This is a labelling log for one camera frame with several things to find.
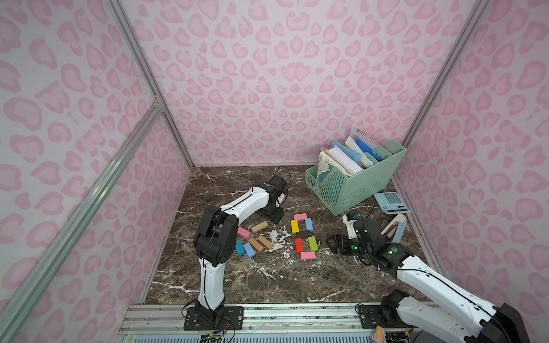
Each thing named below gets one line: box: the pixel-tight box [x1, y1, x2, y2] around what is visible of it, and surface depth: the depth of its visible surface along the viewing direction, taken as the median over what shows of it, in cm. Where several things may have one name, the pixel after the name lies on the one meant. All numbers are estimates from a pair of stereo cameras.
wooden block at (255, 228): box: [251, 220, 269, 233], surface depth 97 cm
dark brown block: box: [295, 230, 310, 239], surface depth 95 cm
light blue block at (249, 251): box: [243, 241, 256, 258], surface depth 90 cm
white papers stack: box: [316, 145, 364, 179], surface depth 88 cm
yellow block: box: [290, 220, 300, 235], surface depth 97 cm
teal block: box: [235, 239, 246, 256], surface depth 90 cm
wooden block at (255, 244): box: [248, 237, 264, 252], surface depth 92 cm
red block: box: [294, 237, 304, 253], surface depth 92 cm
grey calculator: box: [373, 191, 412, 215], surface depth 103 cm
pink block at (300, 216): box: [293, 212, 308, 221], surface depth 100 cm
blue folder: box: [355, 137, 383, 162], surface depth 98 cm
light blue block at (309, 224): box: [304, 217, 314, 233], surface depth 97 cm
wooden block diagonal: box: [257, 235, 274, 250], surface depth 92 cm
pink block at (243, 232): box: [237, 226, 251, 238], surface depth 95 cm
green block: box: [308, 235, 319, 251], surface depth 92 cm
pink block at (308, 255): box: [300, 251, 316, 260], surface depth 89 cm
